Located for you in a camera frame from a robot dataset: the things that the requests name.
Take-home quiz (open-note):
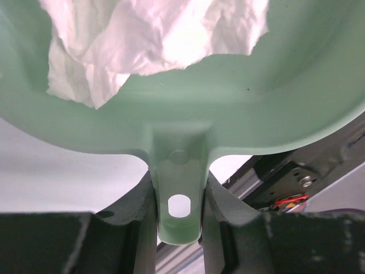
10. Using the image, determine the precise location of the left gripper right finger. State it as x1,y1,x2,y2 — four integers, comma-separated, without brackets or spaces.
202,175,364,273

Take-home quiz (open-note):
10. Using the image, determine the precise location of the white paper scrap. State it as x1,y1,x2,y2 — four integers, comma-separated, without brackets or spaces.
40,0,269,109

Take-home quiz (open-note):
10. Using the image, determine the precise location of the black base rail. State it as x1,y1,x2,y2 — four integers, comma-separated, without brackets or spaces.
223,115,364,211

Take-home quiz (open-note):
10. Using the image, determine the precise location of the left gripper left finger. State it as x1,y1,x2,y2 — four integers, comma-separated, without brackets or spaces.
1,174,157,273

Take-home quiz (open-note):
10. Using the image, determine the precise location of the green dustpan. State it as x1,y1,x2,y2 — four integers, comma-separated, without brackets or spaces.
1,1,364,245

